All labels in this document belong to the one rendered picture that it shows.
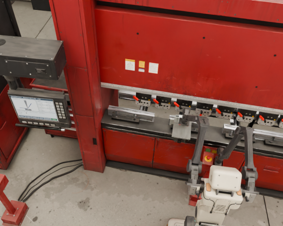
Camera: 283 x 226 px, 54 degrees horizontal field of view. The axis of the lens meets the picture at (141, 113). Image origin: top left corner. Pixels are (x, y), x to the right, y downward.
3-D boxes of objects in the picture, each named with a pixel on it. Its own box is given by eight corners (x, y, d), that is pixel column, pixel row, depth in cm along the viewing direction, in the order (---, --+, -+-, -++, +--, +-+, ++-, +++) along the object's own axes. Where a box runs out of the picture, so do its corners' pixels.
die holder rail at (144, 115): (108, 115, 302) (107, 109, 295) (109, 110, 306) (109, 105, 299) (153, 122, 297) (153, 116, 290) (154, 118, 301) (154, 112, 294)
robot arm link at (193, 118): (195, 122, 214) (208, 124, 215) (196, 115, 214) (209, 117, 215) (180, 119, 257) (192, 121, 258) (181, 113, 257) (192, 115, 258)
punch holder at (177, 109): (174, 110, 276) (176, 98, 264) (175, 105, 282) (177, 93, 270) (189, 113, 275) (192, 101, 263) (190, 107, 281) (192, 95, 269)
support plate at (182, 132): (171, 136, 270) (171, 136, 269) (174, 117, 287) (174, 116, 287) (190, 140, 268) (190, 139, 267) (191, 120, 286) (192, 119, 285)
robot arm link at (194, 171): (191, 176, 212) (197, 177, 213) (192, 162, 214) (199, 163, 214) (187, 174, 222) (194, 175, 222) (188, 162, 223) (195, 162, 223)
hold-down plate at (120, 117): (111, 119, 298) (111, 117, 296) (112, 115, 301) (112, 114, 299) (138, 123, 295) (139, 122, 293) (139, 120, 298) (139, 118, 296)
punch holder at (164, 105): (154, 107, 278) (156, 95, 266) (156, 102, 284) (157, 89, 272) (169, 110, 277) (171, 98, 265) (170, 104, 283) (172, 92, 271)
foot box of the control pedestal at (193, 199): (188, 204, 327) (189, 200, 318) (191, 186, 344) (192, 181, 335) (205, 209, 324) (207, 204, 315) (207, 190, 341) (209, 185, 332)
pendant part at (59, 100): (19, 123, 241) (6, 93, 215) (24, 113, 250) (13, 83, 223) (70, 128, 240) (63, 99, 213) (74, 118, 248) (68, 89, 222)
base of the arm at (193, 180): (186, 184, 211) (201, 186, 210) (187, 174, 212) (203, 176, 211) (184, 183, 219) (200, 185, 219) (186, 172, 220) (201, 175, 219)
